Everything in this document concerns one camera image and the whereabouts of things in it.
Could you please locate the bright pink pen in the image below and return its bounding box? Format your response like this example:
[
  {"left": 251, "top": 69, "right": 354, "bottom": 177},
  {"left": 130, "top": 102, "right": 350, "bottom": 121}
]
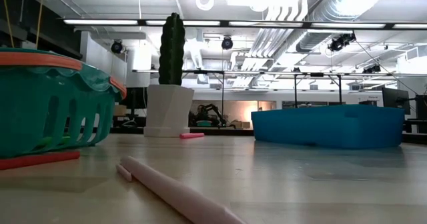
[{"left": 179, "top": 132, "right": 205, "bottom": 140}]

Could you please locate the pale pink pen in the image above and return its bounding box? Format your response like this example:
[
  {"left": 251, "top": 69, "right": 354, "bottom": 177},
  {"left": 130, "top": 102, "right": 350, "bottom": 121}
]
[{"left": 115, "top": 155, "right": 248, "bottom": 224}]

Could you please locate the green pen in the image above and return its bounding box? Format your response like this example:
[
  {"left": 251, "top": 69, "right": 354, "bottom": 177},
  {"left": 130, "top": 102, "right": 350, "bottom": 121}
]
[{"left": 40, "top": 135, "right": 71, "bottom": 149}]

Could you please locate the red pencil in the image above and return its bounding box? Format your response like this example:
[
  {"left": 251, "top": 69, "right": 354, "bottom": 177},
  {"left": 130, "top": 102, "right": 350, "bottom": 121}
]
[{"left": 0, "top": 150, "right": 81, "bottom": 171}]

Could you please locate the cardboard box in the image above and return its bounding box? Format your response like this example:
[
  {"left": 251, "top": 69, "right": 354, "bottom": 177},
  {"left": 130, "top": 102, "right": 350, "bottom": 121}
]
[{"left": 230, "top": 119, "right": 252, "bottom": 130}]

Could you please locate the white plant pot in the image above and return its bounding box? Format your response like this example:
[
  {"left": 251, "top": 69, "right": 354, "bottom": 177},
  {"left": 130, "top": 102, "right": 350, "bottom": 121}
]
[{"left": 143, "top": 84, "right": 195, "bottom": 139}]

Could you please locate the green cactus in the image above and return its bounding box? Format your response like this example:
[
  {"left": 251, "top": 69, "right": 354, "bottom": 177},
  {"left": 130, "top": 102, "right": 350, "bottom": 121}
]
[{"left": 158, "top": 12, "right": 186, "bottom": 87}]

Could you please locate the black monitor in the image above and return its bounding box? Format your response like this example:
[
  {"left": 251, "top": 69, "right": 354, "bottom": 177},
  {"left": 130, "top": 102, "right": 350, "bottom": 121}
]
[
  {"left": 119, "top": 87, "right": 148, "bottom": 111},
  {"left": 381, "top": 87, "right": 412, "bottom": 116}
]

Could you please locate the LED light strip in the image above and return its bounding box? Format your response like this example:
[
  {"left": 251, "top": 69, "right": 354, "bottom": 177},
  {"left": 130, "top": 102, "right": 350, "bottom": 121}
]
[
  {"left": 144, "top": 19, "right": 222, "bottom": 27},
  {"left": 63, "top": 19, "right": 139, "bottom": 26},
  {"left": 392, "top": 23, "right": 427, "bottom": 30},
  {"left": 310, "top": 22, "right": 387, "bottom": 29}
]

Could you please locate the black metal stand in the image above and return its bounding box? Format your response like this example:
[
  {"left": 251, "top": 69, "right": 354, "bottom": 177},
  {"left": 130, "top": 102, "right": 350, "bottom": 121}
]
[{"left": 292, "top": 72, "right": 344, "bottom": 109}]

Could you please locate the blue plastic tray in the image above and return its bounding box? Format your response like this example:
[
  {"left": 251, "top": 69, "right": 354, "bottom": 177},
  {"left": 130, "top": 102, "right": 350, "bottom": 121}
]
[{"left": 250, "top": 104, "right": 406, "bottom": 151}]

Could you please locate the black ceiling fixture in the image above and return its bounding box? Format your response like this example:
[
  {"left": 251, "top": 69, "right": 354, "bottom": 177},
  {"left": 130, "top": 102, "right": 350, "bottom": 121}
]
[
  {"left": 362, "top": 63, "right": 382, "bottom": 75},
  {"left": 327, "top": 31, "right": 357, "bottom": 53}
]

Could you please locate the teal basket orange rim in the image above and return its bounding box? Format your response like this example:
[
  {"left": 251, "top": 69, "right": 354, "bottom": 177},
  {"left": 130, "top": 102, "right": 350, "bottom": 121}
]
[{"left": 0, "top": 47, "right": 128, "bottom": 159}]

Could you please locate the black aluminium frame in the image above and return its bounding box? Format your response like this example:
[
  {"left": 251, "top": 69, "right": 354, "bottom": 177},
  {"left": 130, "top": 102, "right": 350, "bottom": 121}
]
[{"left": 109, "top": 126, "right": 427, "bottom": 145}]

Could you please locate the black ceiling camera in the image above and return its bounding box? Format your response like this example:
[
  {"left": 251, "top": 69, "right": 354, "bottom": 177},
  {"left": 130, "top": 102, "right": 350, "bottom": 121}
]
[
  {"left": 110, "top": 39, "right": 124, "bottom": 55},
  {"left": 221, "top": 36, "right": 234, "bottom": 51}
]

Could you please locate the white ring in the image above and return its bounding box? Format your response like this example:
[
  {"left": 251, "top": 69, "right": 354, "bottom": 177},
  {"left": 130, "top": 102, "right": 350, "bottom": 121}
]
[{"left": 195, "top": 0, "right": 215, "bottom": 12}]

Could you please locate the silver ceiling duct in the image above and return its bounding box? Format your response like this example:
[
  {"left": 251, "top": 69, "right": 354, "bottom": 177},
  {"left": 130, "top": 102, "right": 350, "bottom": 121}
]
[{"left": 295, "top": 0, "right": 376, "bottom": 53}]

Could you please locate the yellow hanging cord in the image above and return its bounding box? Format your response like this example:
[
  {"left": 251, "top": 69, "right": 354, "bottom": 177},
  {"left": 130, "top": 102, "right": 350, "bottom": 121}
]
[
  {"left": 1, "top": 0, "right": 15, "bottom": 49},
  {"left": 35, "top": 0, "right": 44, "bottom": 49}
]

